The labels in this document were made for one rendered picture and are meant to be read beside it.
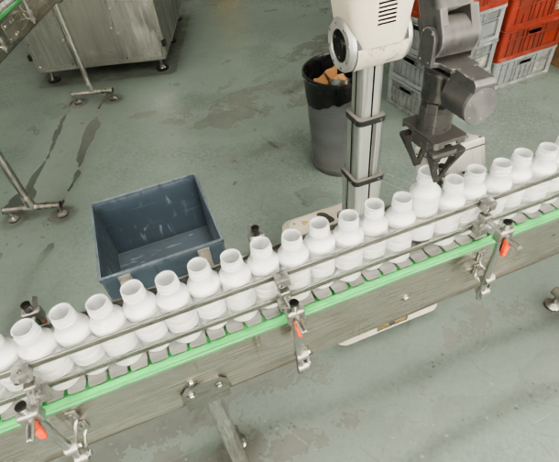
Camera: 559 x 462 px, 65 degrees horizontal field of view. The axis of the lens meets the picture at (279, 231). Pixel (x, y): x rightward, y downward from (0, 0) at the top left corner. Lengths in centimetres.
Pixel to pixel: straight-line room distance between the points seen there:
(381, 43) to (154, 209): 83
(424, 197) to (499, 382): 127
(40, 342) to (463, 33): 81
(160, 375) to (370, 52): 103
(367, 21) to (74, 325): 105
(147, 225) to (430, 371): 127
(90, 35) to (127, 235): 324
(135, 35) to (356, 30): 325
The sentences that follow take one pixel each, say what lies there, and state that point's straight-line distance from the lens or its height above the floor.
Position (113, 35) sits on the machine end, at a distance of 446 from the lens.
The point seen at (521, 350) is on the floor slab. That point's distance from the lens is 215.
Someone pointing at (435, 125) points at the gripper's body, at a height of 131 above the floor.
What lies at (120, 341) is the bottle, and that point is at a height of 108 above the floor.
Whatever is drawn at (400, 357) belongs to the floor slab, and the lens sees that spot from 200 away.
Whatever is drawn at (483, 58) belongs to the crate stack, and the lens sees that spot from 354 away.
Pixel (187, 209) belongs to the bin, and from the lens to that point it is 142.
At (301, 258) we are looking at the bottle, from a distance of 80.
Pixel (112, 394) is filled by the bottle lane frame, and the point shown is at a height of 97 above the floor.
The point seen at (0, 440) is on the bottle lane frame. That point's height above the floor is 96.
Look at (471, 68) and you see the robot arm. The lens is 74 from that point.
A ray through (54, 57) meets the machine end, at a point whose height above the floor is 25.
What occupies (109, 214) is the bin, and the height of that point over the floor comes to 90.
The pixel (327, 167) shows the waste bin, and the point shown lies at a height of 7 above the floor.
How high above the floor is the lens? 172
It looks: 44 degrees down
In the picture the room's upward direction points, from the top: 7 degrees counter-clockwise
